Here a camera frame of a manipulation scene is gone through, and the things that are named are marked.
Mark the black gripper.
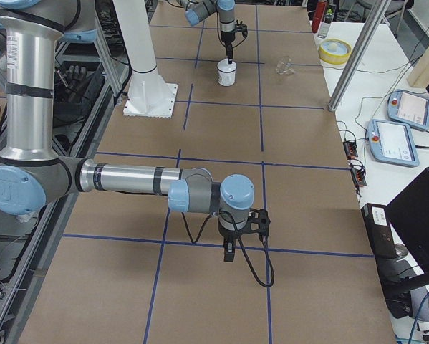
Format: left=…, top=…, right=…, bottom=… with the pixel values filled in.
left=220, top=31, right=233, bottom=64
left=221, top=229, right=238, bottom=262

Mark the white mug lid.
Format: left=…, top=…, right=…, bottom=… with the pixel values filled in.
left=217, top=59, right=236, bottom=73

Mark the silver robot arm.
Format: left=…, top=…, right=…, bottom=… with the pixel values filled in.
left=0, top=1, right=254, bottom=262
left=177, top=0, right=237, bottom=64

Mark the white enamel mug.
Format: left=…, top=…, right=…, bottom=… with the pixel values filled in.
left=217, top=69, right=236, bottom=87

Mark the red bottle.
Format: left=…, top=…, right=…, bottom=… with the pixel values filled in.
left=312, top=0, right=327, bottom=33

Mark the yellow tape roll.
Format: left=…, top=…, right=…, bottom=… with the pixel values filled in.
left=318, top=39, right=352, bottom=65

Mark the clear plastic bottle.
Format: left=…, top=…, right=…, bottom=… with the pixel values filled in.
left=317, top=9, right=334, bottom=39

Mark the black computer box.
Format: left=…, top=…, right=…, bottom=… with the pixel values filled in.
left=361, top=203, right=397, bottom=259

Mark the near orange black adapter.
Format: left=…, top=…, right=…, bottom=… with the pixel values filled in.
left=350, top=165, right=367, bottom=187

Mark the orange black adapter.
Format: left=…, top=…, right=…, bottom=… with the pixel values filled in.
left=350, top=165, right=367, bottom=187
left=343, top=140, right=358, bottom=159

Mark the far orange black adapter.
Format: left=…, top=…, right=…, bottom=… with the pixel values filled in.
left=343, top=140, right=358, bottom=159

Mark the near blue teach pendant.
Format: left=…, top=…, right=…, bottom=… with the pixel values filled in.
left=367, top=119, right=420, bottom=167

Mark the blue teach pendant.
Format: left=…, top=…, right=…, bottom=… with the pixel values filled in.
left=387, top=90, right=429, bottom=131
left=367, top=119, right=420, bottom=167

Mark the far blue teach pendant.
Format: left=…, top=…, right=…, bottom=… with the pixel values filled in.
left=387, top=90, right=429, bottom=131

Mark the black monitor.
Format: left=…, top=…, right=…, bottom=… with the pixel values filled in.
left=385, top=167, right=429, bottom=271

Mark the wooden board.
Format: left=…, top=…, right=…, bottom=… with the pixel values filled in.
left=407, top=47, right=429, bottom=88

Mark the aluminium side rack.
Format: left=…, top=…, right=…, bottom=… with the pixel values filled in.
left=0, top=21, right=132, bottom=344

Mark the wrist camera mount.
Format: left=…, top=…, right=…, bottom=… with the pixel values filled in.
left=241, top=209, right=271, bottom=244
left=234, top=20, right=248, bottom=39

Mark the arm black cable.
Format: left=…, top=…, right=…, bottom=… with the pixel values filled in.
left=180, top=209, right=275, bottom=288

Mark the aluminium frame post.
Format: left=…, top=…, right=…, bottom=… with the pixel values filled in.
left=328, top=0, right=391, bottom=112

